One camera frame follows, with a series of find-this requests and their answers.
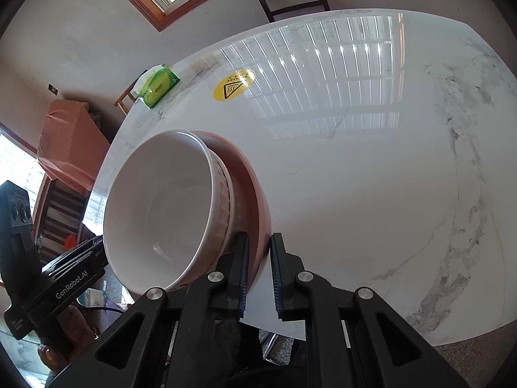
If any dark slatted wooden chair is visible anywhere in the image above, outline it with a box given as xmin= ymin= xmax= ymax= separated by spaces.
xmin=32 ymin=178 xmax=95 ymax=267

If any green tissue pack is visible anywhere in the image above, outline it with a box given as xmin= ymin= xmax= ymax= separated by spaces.
xmin=137 ymin=65 xmax=181 ymax=110

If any round yellow sticker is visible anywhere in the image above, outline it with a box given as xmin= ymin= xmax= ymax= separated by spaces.
xmin=213 ymin=68 xmax=257 ymax=102

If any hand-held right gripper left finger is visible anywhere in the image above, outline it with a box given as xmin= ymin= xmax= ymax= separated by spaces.
xmin=48 ymin=232 xmax=250 ymax=388

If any small white bowl pink stripe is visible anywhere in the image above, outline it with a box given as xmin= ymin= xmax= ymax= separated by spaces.
xmin=102 ymin=129 xmax=232 ymax=292

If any orange cloth covered furniture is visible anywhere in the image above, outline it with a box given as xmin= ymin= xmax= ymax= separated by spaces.
xmin=36 ymin=99 xmax=111 ymax=190

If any pale cup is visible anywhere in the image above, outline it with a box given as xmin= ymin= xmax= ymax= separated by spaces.
xmin=77 ymin=287 xmax=108 ymax=308

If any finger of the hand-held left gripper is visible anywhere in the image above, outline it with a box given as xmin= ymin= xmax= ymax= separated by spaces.
xmin=40 ymin=235 xmax=106 ymax=277

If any person's left hand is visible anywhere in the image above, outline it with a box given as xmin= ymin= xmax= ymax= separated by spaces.
xmin=36 ymin=303 xmax=100 ymax=376

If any large pink bowl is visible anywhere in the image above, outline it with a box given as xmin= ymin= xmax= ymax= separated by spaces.
xmin=190 ymin=130 xmax=272 ymax=292

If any light wooden chair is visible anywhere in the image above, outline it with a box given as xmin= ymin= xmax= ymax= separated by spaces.
xmin=114 ymin=69 xmax=148 ymax=116

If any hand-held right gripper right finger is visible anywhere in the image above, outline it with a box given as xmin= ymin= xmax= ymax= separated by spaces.
xmin=270 ymin=232 xmax=471 ymax=388

